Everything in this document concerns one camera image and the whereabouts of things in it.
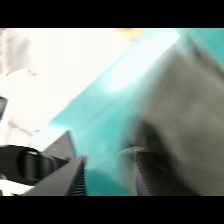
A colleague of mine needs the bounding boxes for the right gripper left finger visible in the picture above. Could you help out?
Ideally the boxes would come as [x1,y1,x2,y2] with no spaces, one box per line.
[22,154,89,197]

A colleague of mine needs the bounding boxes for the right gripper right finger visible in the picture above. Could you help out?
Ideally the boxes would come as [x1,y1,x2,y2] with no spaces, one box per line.
[132,149,155,197]

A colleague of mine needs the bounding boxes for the tan T-shirt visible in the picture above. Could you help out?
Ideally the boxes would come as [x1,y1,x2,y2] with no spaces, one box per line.
[118,31,224,197]

